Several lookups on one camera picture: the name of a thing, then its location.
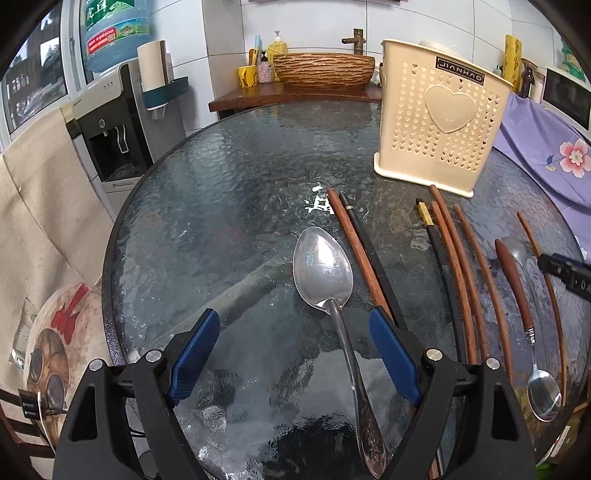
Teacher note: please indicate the wooden handled small spoon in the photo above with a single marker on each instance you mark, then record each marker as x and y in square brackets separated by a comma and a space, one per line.
[543, 392]

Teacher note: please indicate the wooden counter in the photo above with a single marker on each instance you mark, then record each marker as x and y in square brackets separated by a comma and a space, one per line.
[275, 93]

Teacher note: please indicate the dog print cushion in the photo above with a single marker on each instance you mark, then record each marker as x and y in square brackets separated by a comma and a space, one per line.
[67, 334]

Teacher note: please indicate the yellow soap bottle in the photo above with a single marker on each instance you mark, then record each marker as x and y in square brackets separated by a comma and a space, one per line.
[277, 47]

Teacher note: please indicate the beige cloth cover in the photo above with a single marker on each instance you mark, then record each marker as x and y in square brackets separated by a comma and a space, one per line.
[54, 229]

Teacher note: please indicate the woven brown basin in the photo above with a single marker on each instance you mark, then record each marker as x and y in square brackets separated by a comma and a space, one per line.
[324, 70]

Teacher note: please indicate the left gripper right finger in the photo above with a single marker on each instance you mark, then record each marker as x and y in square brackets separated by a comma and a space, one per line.
[493, 442]

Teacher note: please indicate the yellow mug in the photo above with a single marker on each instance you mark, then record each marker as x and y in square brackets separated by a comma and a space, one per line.
[248, 76]

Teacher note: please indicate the cream perforated utensil holder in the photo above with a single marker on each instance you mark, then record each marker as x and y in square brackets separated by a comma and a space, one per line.
[440, 116]

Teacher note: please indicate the white microwave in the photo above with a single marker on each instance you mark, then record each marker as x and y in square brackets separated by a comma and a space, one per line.
[568, 97]

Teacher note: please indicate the black chopstick plain tip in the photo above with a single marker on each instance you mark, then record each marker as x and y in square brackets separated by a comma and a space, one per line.
[376, 264]

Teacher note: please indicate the purple floral cloth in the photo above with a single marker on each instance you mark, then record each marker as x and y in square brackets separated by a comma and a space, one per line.
[557, 158]

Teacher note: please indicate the brass faucet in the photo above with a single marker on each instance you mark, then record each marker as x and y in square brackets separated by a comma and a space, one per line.
[357, 41]

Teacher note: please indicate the paper cup dispenser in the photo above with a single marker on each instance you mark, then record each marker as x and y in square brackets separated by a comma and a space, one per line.
[159, 87]

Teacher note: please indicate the black chopstick gold band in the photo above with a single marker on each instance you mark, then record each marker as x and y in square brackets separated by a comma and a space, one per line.
[446, 273]

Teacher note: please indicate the white black water dispenser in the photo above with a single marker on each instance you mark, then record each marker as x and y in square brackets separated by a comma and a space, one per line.
[116, 138]

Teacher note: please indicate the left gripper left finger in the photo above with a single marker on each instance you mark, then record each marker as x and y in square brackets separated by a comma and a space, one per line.
[95, 441]

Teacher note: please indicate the large steel spoon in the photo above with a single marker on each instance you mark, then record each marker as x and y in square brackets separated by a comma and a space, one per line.
[323, 277]

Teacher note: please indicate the yellow roll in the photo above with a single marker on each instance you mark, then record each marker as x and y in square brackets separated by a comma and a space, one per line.
[511, 70]

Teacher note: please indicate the blue water jug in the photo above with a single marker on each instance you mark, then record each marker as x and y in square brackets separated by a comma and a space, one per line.
[112, 31]

